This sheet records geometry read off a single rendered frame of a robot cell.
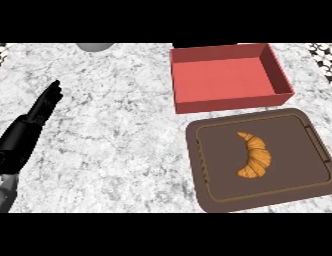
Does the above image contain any brown tray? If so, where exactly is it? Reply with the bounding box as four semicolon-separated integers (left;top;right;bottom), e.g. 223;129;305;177
184;107;332;214

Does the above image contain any golden croissant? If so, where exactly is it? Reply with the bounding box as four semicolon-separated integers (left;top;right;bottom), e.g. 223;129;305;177
234;131;273;179

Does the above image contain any red cardboard box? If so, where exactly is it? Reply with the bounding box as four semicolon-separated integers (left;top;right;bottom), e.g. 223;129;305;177
169;43;296;115

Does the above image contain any grey round object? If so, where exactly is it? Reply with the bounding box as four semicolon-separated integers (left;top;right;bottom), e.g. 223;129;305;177
75;43;112;53

